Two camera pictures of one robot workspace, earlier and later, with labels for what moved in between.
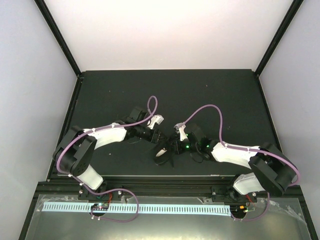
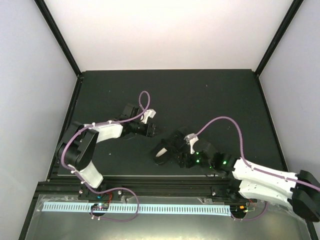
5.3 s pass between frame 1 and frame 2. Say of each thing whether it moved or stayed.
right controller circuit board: stayed
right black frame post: stayed
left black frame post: stayed
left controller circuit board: stayed
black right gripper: moved
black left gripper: moved
